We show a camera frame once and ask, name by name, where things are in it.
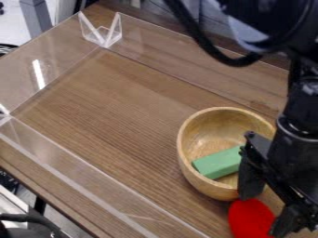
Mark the black table leg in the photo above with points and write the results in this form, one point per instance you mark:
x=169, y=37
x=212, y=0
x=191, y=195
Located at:
x=40, y=205

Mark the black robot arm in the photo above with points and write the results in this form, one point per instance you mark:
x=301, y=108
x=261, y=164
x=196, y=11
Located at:
x=271, y=26

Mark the grey post top left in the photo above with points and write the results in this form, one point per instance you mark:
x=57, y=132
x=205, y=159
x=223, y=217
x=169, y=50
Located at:
x=37, y=16

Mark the green rectangular block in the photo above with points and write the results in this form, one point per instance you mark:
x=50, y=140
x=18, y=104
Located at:
x=219, y=164

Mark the light wooden bowl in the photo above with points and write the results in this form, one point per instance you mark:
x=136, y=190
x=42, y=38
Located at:
x=211, y=131

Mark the clear acrylic corner bracket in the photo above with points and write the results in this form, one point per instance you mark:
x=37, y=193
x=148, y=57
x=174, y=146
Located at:
x=101, y=35

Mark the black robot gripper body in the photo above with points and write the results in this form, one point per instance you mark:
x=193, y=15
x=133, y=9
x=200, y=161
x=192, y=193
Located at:
x=287, y=161

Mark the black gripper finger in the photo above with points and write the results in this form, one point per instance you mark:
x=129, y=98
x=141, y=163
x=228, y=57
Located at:
x=251, y=182
x=296, y=218

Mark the clear acrylic enclosure wall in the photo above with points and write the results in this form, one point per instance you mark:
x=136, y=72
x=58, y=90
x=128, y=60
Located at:
x=92, y=122

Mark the red plush strawberry fruit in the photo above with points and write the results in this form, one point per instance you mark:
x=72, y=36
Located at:
x=251, y=219

